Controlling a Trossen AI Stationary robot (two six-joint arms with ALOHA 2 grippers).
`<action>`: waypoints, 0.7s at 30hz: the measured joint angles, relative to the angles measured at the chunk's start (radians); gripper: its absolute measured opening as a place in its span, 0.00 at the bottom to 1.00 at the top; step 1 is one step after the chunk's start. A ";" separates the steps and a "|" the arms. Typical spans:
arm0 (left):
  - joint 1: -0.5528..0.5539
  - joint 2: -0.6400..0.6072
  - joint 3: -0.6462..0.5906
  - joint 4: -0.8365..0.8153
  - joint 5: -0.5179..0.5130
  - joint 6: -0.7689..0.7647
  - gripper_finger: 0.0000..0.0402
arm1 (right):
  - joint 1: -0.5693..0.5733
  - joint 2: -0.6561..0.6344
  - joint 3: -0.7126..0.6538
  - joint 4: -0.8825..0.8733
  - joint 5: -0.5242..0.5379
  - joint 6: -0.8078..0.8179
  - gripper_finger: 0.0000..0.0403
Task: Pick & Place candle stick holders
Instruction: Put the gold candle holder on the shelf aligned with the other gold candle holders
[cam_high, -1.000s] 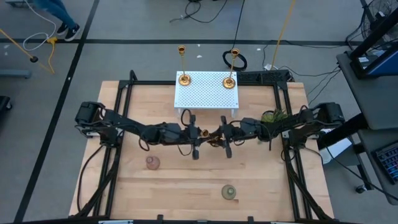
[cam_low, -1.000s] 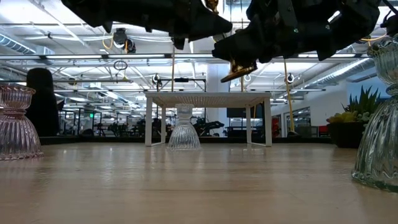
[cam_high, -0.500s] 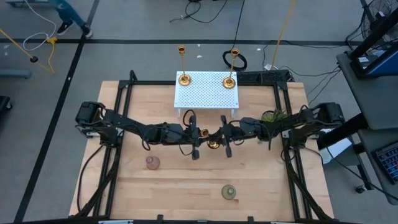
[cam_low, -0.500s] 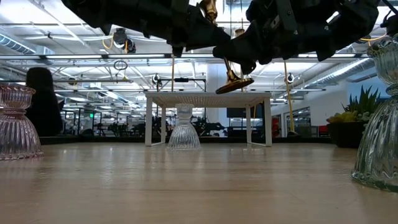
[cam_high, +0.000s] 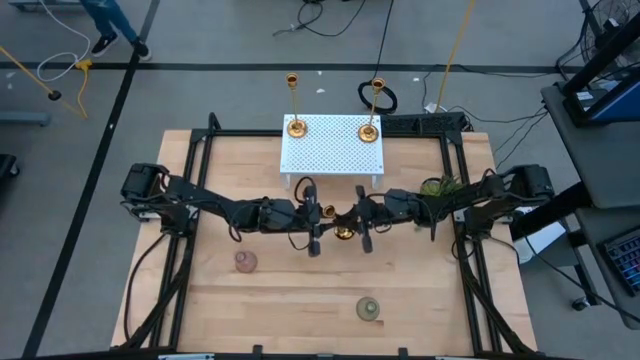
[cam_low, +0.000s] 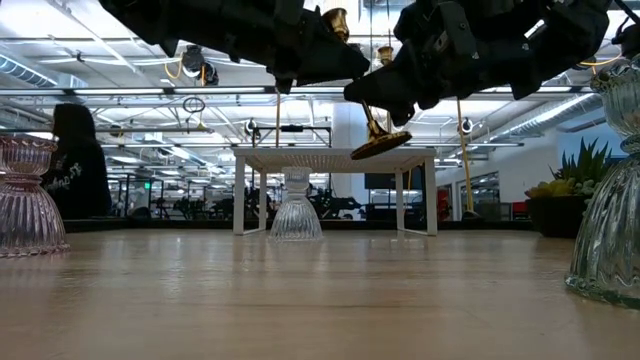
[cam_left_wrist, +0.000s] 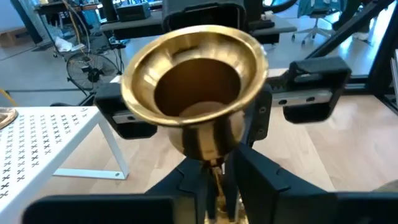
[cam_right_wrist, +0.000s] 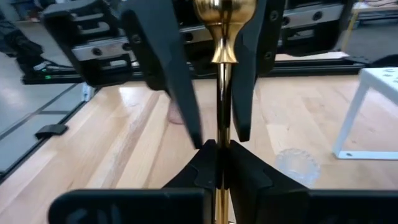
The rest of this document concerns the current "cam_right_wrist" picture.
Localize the clear glass candle holder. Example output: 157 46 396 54
274 147 322 189

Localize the yellow hanging cable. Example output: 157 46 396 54
340 6 363 52

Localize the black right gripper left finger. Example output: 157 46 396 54
48 139 218 224

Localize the pink glass candle holder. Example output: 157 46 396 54
167 101 185 126

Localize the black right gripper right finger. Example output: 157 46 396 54
224 139 398 224

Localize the white frame bracket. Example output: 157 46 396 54
81 82 96 102

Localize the white perforated shelf rack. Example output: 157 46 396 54
331 67 398 161

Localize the black frame clip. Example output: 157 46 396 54
34 124 69 140

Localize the tall gold candlestick holder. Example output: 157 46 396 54
192 0 258 224

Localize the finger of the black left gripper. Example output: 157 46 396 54
120 0 205 150
231 0 287 143

